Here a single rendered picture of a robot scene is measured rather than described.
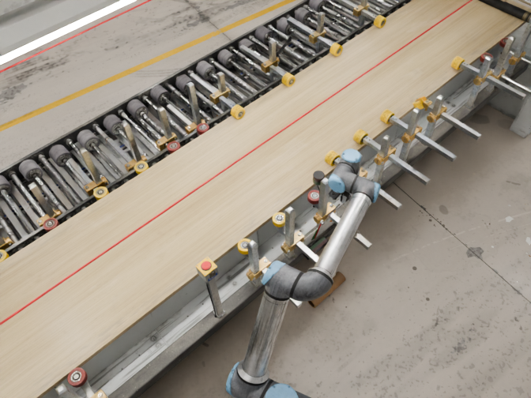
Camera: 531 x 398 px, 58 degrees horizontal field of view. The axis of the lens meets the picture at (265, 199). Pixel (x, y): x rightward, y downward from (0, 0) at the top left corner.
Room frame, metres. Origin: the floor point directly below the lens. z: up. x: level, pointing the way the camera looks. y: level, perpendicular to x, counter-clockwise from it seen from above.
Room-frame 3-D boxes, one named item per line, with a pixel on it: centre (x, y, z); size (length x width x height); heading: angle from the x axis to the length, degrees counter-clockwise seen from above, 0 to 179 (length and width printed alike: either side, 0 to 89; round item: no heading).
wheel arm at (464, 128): (2.07, -1.19, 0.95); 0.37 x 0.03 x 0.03; 39
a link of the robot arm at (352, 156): (1.48, -0.42, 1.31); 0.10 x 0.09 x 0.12; 148
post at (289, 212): (1.34, -0.12, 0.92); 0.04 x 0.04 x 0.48; 39
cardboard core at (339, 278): (1.43, -0.38, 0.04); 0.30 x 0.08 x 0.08; 129
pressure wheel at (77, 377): (0.67, 0.90, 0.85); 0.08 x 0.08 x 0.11
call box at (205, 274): (1.02, 0.28, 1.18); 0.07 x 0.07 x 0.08; 39
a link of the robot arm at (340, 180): (1.38, -0.37, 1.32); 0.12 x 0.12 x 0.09; 58
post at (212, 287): (1.02, 0.28, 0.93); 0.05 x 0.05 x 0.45; 39
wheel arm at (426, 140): (1.96, -0.95, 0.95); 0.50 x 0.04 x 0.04; 39
